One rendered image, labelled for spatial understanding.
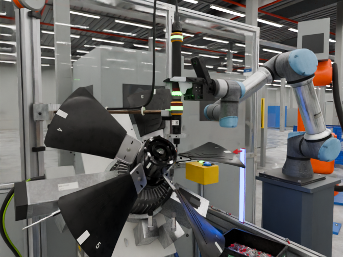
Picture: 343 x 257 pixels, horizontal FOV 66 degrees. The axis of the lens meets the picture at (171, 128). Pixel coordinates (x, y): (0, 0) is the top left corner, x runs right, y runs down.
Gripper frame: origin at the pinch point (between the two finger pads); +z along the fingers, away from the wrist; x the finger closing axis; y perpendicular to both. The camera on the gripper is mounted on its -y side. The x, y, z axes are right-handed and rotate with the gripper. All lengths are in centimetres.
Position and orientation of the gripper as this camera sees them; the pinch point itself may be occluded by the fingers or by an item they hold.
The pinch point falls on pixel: (169, 78)
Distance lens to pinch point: 94.4
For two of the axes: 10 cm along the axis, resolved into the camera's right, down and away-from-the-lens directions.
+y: -0.1, 10.0, 0.6
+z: -8.4, 0.2, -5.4
